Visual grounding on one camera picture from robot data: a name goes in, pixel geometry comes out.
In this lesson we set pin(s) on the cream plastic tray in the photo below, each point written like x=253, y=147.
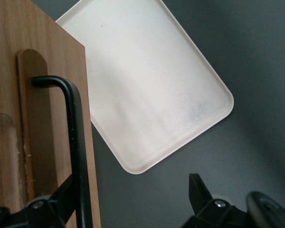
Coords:
x=145, y=83

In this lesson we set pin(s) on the wooden drawer with inside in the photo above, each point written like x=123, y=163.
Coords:
x=4, y=59

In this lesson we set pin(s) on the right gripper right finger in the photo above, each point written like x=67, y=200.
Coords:
x=204, y=213

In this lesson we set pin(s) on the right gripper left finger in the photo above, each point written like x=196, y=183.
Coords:
x=50, y=211

